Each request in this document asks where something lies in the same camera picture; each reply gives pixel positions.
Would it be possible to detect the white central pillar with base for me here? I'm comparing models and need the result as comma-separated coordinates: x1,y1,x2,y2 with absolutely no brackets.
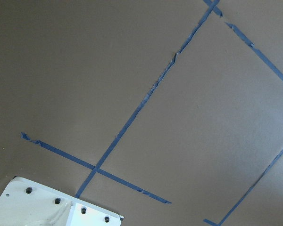
0,177,124,226

